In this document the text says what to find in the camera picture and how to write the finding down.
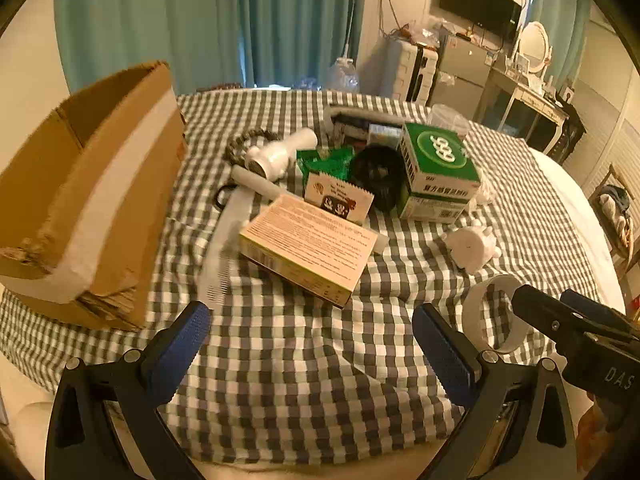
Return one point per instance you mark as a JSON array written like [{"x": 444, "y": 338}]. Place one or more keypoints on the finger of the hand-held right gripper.
[
  {"x": 590, "y": 305},
  {"x": 550, "y": 310}
]

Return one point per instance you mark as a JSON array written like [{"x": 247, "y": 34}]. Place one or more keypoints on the teal window curtain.
[{"x": 200, "y": 20}]

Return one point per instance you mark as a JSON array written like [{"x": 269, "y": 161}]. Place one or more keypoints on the black wall television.
[{"x": 477, "y": 2}]

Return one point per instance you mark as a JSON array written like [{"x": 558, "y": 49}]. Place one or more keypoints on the black round container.
[{"x": 375, "y": 175}]

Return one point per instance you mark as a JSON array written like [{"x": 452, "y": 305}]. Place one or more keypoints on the grey small fridge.
[{"x": 462, "y": 67}]

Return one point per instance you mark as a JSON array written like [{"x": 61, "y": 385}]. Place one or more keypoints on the teal side curtain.
[{"x": 557, "y": 5}]

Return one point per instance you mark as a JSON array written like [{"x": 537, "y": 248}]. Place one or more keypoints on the wooden chair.
[{"x": 617, "y": 220}]

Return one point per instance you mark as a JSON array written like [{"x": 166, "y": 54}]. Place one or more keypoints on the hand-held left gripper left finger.
[{"x": 189, "y": 341}]

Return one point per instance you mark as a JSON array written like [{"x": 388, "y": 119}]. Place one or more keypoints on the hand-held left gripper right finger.
[{"x": 444, "y": 355}]

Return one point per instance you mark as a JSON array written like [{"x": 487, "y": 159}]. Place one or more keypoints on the white dressing table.
[{"x": 520, "y": 102}]

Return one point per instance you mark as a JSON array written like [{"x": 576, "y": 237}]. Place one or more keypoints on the white oval mirror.
[{"x": 532, "y": 42}]

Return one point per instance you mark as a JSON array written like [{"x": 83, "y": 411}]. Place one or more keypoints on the white bed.
[{"x": 562, "y": 182}]

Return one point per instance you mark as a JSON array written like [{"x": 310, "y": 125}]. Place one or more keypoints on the white plastic toy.
[{"x": 472, "y": 247}]

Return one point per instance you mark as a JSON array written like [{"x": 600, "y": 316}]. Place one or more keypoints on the white red paper packet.
[{"x": 335, "y": 195}]

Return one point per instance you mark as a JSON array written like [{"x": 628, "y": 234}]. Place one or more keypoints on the yellow pink box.
[{"x": 310, "y": 245}]

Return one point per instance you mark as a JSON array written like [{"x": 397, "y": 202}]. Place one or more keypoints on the white crumpled paper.
[{"x": 482, "y": 194}]

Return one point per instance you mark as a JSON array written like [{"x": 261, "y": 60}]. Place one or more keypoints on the white lace cloth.
[{"x": 222, "y": 250}]

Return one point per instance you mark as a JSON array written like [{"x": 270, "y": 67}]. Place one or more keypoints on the clear plastic cup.
[{"x": 447, "y": 120}]

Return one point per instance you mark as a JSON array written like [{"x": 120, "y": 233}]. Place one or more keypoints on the green sachet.
[{"x": 325, "y": 162}]

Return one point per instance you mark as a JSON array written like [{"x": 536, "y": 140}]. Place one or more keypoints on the clear plastic bags on fridge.
[{"x": 432, "y": 30}]

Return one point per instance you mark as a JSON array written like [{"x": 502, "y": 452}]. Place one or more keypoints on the white suitcase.
[{"x": 407, "y": 72}]

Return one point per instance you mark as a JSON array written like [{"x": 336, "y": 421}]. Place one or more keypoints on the dark cloth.
[{"x": 570, "y": 130}]

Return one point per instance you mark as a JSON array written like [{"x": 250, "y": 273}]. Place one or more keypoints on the brown cardboard box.
[{"x": 145, "y": 270}]

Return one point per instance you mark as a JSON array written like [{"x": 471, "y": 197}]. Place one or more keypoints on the green white medicine box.
[{"x": 440, "y": 160}]

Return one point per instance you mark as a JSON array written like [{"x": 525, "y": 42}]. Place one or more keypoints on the large clear water bottle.
[{"x": 344, "y": 76}]

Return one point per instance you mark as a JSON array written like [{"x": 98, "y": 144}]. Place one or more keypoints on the small teal white box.
[{"x": 382, "y": 135}]

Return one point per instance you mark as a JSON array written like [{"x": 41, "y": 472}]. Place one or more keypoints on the green white checked blanket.
[{"x": 310, "y": 360}]

